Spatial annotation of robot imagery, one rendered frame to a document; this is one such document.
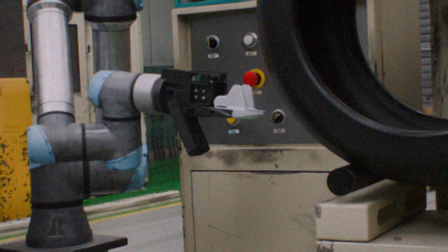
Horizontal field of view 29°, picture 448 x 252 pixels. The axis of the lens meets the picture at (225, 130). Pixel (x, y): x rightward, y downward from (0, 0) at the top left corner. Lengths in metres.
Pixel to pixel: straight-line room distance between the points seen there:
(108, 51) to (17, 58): 5.32
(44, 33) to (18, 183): 5.42
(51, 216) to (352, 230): 0.82
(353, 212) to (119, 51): 0.75
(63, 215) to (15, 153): 5.20
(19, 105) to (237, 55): 5.06
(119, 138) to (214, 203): 0.62
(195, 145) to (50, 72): 0.35
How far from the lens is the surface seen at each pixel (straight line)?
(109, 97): 1.64
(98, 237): 2.04
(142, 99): 1.60
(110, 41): 1.89
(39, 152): 1.66
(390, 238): 1.41
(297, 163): 2.10
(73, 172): 1.95
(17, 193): 7.17
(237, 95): 1.52
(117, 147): 1.66
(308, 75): 1.35
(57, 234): 1.97
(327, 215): 1.38
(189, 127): 1.56
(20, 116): 7.17
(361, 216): 1.36
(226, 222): 2.21
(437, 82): 1.69
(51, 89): 1.71
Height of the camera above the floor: 1.06
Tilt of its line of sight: 3 degrees down
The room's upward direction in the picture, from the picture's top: 3 degrees counter-clockwise
